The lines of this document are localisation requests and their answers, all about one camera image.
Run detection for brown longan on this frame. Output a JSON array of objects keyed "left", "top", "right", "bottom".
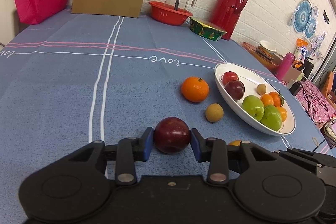
[
  {"left": 256, "top": 84, "right": 266, "bottom": 96},
  {"left": 205, "top": 103, "right": 224, "bottom": 123}
]

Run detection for dark red plum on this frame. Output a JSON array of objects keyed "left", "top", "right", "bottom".
[{"left": 153, "top": 117, "right": 191, "bottom": 155}]

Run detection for green apple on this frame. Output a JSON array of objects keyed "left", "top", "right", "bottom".
[{"left": 241, "top": 95, "right": 264, "bottom": 121}]

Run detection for large orange mandarin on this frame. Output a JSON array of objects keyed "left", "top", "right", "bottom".
[{"left": 181, "top": 77, "right": 210, "bottom": 103}]

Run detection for green mango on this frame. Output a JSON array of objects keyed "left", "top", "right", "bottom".
[{"left": 260, "top": 105, "right": 282, "bottom": 131}]

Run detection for small orange front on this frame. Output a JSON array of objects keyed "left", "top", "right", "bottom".
[{"left": 260, "top": 94, "right": 274, "bottom": 107}]

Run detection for red tomato front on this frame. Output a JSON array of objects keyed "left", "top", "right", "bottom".
[{"left": 222, "top": 71, "right": 239, "bottom": 86}]

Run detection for dark plum in plate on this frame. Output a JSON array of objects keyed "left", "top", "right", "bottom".
[{"left": 225, "top": 80, "right": 245, "bottom": 101}]

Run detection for white oval plate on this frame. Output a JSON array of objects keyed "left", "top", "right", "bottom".
[{"left": 214, "top": 63, "right": 296, "bottom": 136}]

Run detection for mandarin with green leaf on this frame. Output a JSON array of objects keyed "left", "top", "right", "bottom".
[{"left": 268, "top": 92, "right": 284, "bottom": 107}]

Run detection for pink floral cloth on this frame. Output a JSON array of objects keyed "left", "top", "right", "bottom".
[{"left": 295, "top": 80, "right": 335, "bottom": 124}]

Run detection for blue striped tablecloth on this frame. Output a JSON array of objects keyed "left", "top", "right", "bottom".
[{"left": 1, "top": 10, "right": 331, "bottom": 223}]

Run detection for black power adapter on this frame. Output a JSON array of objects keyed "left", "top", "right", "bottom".
[{"left": 289, "top": 81, "right": 302, "bottom": 97}]

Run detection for orange brown tray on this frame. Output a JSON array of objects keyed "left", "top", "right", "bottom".
[{"left": 243, "top": 42, "right": 278, "bottom": 73}]

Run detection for pink water bottle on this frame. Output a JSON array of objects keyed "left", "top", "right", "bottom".
[{"left": 274, "top": 52, "right": 295, "bottom": 81}]

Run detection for green instant noodle bowl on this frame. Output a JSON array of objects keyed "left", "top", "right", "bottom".
[{"left": 190, "top": 17, "right": 227, "bottom": 41}]

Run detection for orange snack packet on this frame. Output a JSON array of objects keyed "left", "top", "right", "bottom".
[{"left": 294, "top": 38, "right": 309, "bottom": 62}]

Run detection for red plastic basket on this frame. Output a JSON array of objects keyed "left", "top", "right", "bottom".
[{"left": 149, "top": 1, "right": 193, "bottom": 26}]

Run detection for red thermos jug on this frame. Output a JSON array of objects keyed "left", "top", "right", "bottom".
[{"left": 210, "top": 0, "right": 248, "bottom": 40}]

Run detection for blue decorative wall fans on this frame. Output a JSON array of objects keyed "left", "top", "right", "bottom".
[{"left": 288, "top": 0, "right": 326, "bottom": 50}]

